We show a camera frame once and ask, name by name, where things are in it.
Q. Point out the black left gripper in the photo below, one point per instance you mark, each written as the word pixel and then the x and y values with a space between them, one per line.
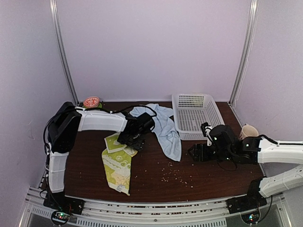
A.
pixel 138 146

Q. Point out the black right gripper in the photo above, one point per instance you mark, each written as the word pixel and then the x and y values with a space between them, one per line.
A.
pixel 197 148

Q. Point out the green patterned towel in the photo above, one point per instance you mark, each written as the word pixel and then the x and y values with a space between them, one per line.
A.
pixel 117 160

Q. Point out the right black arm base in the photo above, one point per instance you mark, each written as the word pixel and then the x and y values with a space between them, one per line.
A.
pixel 252 200

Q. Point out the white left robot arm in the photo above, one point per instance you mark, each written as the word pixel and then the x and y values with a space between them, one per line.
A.
pixel 61 131

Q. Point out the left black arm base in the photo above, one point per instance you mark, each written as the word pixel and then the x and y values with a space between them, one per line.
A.
pixel 59 201

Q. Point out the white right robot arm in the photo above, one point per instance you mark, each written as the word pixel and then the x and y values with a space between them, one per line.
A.
pixel 262 149

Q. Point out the light blue towel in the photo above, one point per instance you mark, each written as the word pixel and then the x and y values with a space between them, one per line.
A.
pixel 164 129

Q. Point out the white plastic basket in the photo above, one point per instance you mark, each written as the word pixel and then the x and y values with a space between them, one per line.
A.
pixel 190 111

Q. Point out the green plate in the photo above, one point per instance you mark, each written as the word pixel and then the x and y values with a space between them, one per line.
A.
pixel 100 105

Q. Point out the red patterned bowl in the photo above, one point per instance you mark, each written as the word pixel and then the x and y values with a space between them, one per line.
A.
pixel 91 102

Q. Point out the beige patterned mug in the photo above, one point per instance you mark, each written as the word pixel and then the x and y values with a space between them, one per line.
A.
pixel 248 131

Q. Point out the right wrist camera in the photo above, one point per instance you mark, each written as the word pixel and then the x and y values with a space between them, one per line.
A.
pixel 206 128

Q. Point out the aluminium front rail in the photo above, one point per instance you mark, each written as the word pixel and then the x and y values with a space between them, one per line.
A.
pixel 205 213

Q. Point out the left aluminium frame post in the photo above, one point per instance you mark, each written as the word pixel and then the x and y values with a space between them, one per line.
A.
pixel 62 52

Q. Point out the aluminium frame post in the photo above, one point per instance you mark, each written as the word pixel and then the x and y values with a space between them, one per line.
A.
pixel 245 51
pixel 62 52

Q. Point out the right aluminium frame post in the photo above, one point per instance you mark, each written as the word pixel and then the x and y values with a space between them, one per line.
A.
pixel 245 51

